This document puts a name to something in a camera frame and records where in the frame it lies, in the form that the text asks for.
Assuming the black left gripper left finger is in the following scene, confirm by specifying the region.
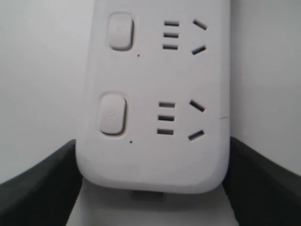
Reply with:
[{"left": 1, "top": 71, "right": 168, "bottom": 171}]
[{"left": 0, "top": 139, "right": 82, "bottom": 226}]

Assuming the white five-outlet power strip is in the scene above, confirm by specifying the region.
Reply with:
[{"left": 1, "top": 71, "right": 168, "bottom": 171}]
[{"left": 76, "top": 0, "right": 230, "bottom": 194}]

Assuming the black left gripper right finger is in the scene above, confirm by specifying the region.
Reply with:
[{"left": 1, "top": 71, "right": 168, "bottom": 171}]
[{"left": 222, "top": 137, "right": 301, "bottom": 226}]

